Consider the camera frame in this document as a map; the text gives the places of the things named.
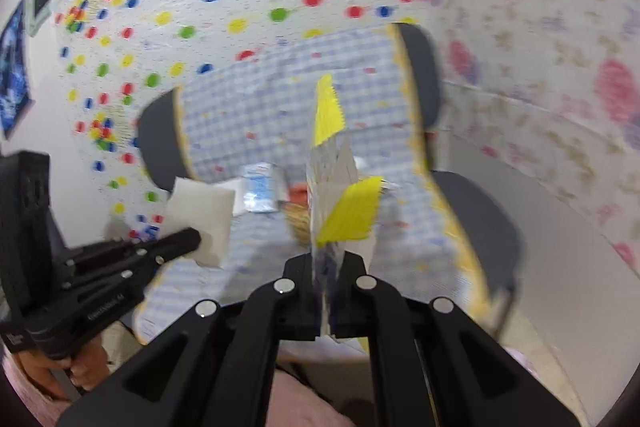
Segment grey office chair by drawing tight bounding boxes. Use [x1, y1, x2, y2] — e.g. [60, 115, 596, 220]
[137, 22, 526, 343]

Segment yellow and white wrapper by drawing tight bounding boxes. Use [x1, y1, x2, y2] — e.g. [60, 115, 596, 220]
[304, 74, 387, 344]

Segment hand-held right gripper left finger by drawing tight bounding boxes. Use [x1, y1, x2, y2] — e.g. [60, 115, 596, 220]
[56, 253, 322, 427]

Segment person's left hand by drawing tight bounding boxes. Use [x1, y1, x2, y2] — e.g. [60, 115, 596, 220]
[19, 338, 111, 399]

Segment floral wall cloth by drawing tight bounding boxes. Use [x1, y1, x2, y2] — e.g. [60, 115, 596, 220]
[390, 0, 640, 269]

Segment blue and white packet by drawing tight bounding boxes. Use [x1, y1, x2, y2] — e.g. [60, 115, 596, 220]
[234, 162, 287, 215]

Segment orange snack packet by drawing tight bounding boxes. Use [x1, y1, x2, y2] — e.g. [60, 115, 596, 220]
[281, 186, 317, 242]

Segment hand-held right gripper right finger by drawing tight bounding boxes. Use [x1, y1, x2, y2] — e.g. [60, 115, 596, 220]
[331, 252, 582, 427]

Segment white tissue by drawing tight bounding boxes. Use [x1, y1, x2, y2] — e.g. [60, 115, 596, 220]
[165, 177, 237, 269]

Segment blue wall poster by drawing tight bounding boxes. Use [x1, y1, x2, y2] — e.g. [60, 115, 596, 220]
[0, 0, 37, 141]

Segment person's left forearm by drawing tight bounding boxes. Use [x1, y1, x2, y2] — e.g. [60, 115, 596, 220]
[0, 349, 68, 415]

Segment blue checkered cloth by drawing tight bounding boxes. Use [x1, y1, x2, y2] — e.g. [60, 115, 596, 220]
[134, 26, 495, 349]

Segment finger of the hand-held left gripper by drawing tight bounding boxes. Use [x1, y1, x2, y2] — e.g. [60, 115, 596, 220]
[61, 259, 167, 309]
[64, 228, 202, 271]

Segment pink plastic bag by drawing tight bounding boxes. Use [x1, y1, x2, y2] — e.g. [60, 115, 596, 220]
[502, 346, 540, 380]

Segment pink fuzzy clothing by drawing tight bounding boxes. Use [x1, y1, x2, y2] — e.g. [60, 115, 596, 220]
[269, 368, 357, 427]

